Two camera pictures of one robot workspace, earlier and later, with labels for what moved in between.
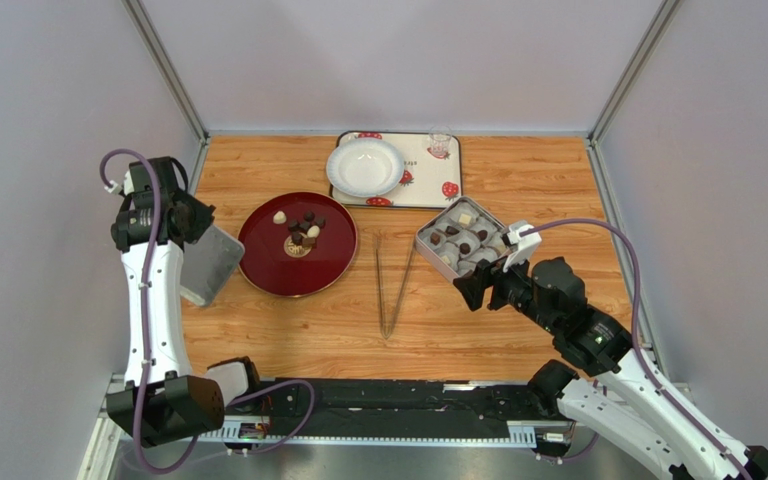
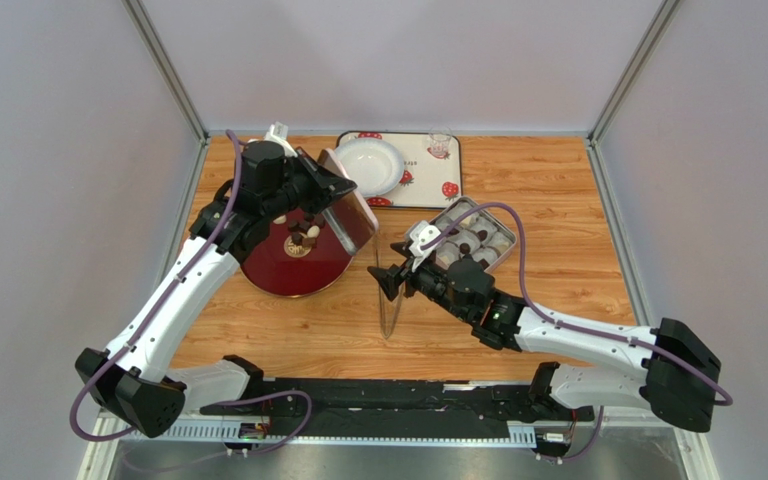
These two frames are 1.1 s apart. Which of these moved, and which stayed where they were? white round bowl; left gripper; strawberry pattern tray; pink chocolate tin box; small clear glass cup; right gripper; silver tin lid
Moved: left gripper; silver tin lid; right gripper
Stayed: white round bowl; pink chocolate tin box; strawberry pattern tray; small clear glass cup
